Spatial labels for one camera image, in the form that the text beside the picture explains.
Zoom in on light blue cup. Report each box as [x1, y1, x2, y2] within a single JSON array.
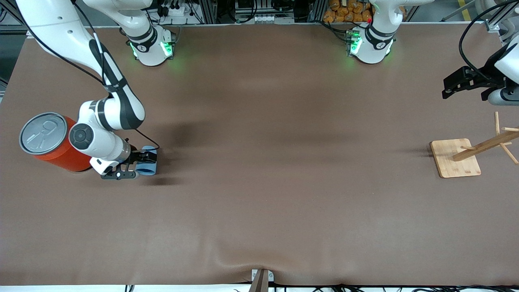
[[135, 146, 159, 176]]

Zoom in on red can grey lid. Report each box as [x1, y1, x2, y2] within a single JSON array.
[[19, 112, 94, 172]]

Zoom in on wooden mug rack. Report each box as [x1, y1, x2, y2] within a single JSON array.
[[430, 112, 519, 179]]

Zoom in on brown table mat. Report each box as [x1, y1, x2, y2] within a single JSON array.
[[0, 22, 519, 286]]

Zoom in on orange packets pile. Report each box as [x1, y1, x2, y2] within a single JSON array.
[[323, 0, 373, 24]]

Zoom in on white power strip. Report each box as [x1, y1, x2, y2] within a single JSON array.
[[160, 0, 196, 17]]

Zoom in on grey control box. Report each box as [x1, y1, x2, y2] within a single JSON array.
[[234, 0, 296, 24]]

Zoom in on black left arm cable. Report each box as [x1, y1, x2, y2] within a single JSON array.
[[458, 0, 519, 84]]

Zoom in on aluminium frame profile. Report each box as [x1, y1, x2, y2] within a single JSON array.
[[198, 0, 218, 25], [0, 0, 25, 34]]

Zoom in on brown camera pole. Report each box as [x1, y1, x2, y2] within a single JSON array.
[[249, 270, 269, 292]]

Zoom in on silver metal mount bracket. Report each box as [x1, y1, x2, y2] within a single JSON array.
[[251, 269, 275, 283]]

